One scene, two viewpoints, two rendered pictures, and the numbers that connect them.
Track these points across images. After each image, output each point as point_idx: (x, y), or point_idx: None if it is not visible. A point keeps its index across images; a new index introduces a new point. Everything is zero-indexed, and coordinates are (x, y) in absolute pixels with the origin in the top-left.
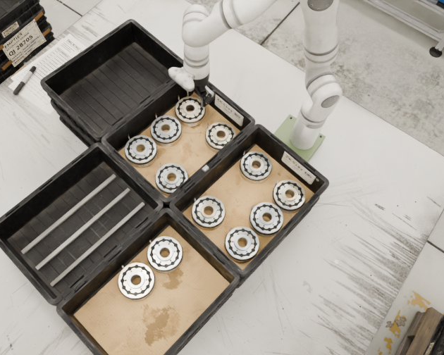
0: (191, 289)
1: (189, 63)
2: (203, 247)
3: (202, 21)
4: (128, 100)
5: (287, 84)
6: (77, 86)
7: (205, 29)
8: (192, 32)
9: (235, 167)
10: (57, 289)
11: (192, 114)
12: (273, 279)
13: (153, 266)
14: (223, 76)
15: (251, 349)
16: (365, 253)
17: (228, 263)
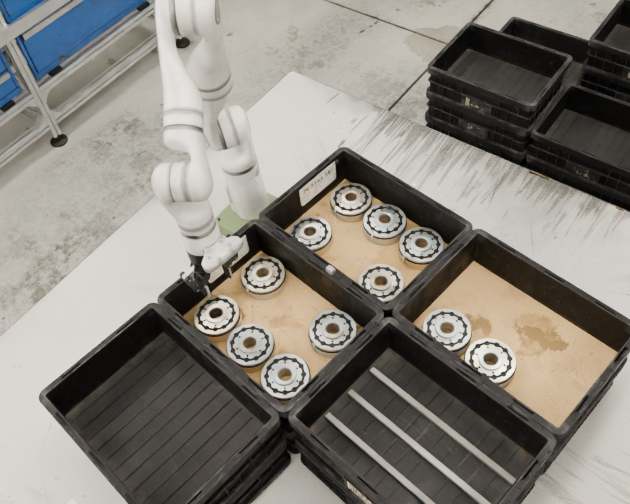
0: (486, 303)
1: (210, 227)
2: (443, 267)
3: (194, 154)
4: (186, 412)
5: (156, 231)
6: (148, 502)
7: (203, 157)
8: (204, 173)
9: None
10: (517, 475)
11: (226, 310)
12: None
13: (468, 340)
14: (130, 311)
15: None
16: (401, 158)
17: (460, 240)
